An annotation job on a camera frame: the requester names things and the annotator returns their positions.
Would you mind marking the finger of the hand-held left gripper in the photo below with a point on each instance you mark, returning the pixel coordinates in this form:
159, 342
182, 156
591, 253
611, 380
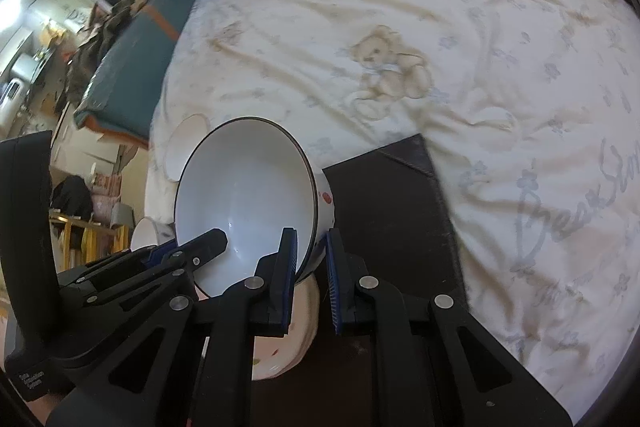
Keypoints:
207, 244
157, 254

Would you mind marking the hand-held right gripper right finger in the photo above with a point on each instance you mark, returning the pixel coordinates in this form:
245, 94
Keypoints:
334, 282

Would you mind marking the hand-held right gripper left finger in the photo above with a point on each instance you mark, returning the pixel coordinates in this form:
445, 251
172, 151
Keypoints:
286, 282

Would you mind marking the large white patterned bowl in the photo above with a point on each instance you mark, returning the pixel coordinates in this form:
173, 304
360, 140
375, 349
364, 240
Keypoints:
147, 232

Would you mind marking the large pink strawberry plate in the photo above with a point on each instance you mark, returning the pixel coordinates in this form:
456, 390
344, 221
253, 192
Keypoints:
300, 327

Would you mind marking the small white patterned bowl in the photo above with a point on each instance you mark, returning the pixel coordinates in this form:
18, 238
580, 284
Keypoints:
182, 152
240, 197

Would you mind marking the yellow wooden rack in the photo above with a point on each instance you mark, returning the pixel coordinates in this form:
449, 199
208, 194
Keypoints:
85, 237

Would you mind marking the black bag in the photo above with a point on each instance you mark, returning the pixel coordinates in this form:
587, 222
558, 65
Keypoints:
72, 197

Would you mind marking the pink printed box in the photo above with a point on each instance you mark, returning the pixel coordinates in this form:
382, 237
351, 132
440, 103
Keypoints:
106, 197

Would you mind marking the black table mat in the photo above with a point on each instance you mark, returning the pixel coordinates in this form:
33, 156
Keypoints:
390, 207

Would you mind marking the white bedside cabinet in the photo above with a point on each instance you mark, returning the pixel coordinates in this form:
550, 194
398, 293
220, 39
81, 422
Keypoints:
85, 142

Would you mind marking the camouflage clothing pile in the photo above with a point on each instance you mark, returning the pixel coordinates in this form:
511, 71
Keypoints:
115, 32

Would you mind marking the white bear print bed sheet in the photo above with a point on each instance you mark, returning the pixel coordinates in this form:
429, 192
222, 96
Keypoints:
450, 32

